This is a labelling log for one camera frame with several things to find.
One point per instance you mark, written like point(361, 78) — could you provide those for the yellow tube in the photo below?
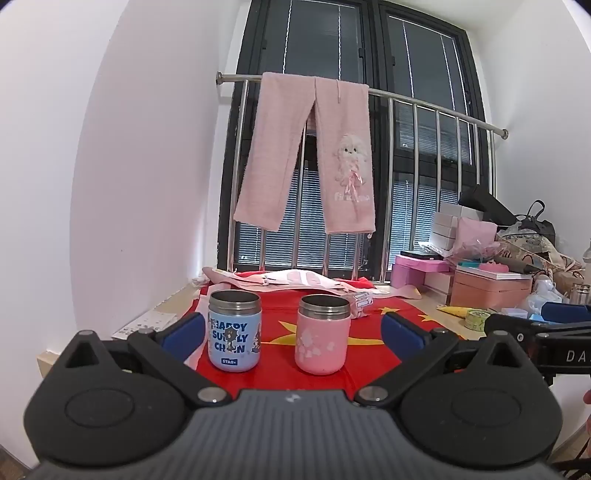
point(455, 311)

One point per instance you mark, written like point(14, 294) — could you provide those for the pink steel cup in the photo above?
point(321, 344)

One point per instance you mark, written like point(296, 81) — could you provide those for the glass bottle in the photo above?
point(581, 294)

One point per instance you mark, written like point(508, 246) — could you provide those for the beige printed tote bag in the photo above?
point(540, 251)

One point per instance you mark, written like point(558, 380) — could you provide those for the small pink striped packet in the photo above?
point(363, 302)

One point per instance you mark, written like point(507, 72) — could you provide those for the pink gift bag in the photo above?
point(478, 235)

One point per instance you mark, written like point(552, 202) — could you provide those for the stack of white boxes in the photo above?
point(450, 226)

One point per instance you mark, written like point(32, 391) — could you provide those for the clear plastic bag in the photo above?
point(545, 295)

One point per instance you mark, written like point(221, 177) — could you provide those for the white dotted paper sheet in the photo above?
point(143, 325)

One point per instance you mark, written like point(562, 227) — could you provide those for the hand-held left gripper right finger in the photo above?
point(400, 333)

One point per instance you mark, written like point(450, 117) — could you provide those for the steel window railing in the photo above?
point(415, 138)

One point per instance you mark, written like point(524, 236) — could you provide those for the large pink box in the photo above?
point(489, 290)

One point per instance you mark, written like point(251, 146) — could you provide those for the black handbag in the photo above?
point(538, 224)

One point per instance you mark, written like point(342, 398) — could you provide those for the flat black device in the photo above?
point(421, 254)

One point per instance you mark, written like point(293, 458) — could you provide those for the pink riser stand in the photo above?
point(418, 272)

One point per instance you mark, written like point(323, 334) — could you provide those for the pink fleece pants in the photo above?
point(295, 152)

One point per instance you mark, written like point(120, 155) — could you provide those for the white and pink garment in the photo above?
point(295, 278)

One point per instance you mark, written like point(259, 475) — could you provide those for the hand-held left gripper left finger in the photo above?
point(183, 333)

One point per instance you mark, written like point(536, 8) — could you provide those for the red cloth with yellow stars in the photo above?
point(281, 376)

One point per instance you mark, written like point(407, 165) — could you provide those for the blue printed steel cup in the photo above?
point(234, 339)

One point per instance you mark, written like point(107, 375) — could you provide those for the black framed window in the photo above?
point(415, 55)

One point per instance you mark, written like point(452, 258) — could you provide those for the green tape roll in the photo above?
point(477, 319)

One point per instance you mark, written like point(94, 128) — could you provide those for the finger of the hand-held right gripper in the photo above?
point(508, 326)
point(565, 311)

